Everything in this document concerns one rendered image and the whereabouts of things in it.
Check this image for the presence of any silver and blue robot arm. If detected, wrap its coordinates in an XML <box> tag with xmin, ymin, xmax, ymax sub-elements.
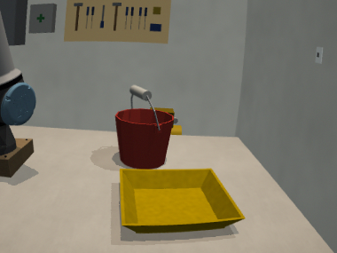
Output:
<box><xmin>0</xmin><ymin>12</ymin><xmax>35</xmax><ymax>155</ymax></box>

